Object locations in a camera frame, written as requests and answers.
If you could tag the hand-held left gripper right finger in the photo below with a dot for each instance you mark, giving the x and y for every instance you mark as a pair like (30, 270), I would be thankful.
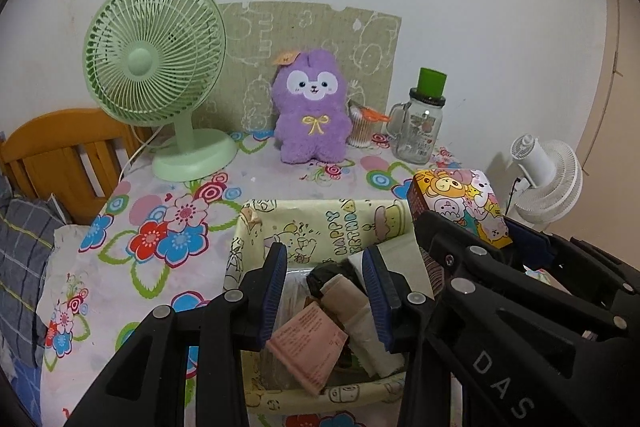
(377, 302)

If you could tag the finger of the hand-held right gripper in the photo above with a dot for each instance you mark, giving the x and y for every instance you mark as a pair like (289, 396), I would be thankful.
(532, 242)
(450, 242)

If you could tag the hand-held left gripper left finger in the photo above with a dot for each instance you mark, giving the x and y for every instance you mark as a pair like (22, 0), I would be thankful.
(272, 302)

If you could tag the white tissue packet beige end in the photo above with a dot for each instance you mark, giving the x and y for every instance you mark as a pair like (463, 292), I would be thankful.
(345, 307)

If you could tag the colourful cartoon box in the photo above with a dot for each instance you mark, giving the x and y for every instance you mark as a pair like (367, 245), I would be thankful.
(460, 197)

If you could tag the plain white packet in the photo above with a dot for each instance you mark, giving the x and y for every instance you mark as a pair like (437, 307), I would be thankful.
(397, 254)

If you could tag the pink tissue packet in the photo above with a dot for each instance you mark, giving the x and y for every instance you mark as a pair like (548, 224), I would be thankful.
(305, 347)

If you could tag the black plastic bag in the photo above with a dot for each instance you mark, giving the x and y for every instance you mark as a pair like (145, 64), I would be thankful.
(325, 274)

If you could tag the yellow printed storage box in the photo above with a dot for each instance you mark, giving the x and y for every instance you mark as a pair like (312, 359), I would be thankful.
(320, 232)

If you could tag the clear plastic packet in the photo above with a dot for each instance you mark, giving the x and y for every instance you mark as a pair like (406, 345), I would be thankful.
(296, 284)

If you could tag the white floor fan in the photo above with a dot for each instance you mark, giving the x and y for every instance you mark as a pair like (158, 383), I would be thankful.
(550, 182)

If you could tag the glass mug jar green lid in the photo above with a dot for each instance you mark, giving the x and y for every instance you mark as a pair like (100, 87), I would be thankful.
(417, 132)

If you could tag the floral tablecloth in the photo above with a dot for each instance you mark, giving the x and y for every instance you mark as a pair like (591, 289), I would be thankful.
(150, 227)

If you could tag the cotton swab jar orange lid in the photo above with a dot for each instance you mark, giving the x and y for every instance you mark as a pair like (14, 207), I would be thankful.
(362, 127)

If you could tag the beige door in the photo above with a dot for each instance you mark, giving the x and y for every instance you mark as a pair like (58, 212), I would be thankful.
(620, 107)

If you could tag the purple plush toy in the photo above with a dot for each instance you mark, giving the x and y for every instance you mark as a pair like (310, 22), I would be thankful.
(310, 122)

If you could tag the white bedding cloth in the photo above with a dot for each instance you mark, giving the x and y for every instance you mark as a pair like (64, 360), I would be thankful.
(67, 237)

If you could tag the grey plaid pillow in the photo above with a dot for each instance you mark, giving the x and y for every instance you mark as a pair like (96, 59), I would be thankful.
(25, 257)

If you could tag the printed cardboard sheet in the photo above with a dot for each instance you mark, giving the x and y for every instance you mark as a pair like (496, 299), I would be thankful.
(300, 27)

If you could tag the blue bed sheet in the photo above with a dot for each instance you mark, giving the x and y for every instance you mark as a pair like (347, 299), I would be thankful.
(17, 387)

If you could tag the green desk fan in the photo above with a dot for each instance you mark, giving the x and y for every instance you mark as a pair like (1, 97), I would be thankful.
(150, 62)

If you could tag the wooden headboard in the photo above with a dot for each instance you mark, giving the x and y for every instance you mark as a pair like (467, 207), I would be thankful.
(50, 147)

